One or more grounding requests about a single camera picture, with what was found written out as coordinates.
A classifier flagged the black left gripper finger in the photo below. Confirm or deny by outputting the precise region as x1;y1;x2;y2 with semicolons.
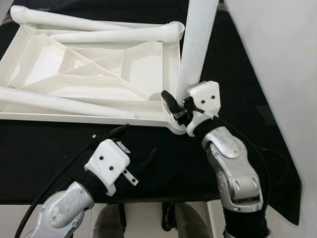
138;147;159;173
102;124;131;142

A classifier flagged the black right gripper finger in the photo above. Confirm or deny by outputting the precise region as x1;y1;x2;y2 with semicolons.
161;90;178;114

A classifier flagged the white plastic table leg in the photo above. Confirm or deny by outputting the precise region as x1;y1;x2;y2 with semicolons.
9;5;149;31
50;21;185;44
0;85;124;119
176;0;219;100

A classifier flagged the white plastic children table top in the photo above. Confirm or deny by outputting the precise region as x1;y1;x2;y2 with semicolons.
0;20;199;135

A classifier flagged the grey robot left leg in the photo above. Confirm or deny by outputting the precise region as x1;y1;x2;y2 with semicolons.
92;203;127;238

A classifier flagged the clear plastic tape piece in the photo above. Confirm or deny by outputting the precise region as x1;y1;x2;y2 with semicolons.
259;105;279;125

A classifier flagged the black tablecloth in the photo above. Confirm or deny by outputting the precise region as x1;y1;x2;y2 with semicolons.
0;0;303;226

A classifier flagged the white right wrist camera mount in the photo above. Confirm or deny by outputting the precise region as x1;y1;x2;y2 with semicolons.
186;80;221;137

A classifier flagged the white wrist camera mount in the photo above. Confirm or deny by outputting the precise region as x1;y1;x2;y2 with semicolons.
84;139;132;196
186;80;221;137

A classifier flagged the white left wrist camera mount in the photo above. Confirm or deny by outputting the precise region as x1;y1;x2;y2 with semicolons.
84;139;132;196

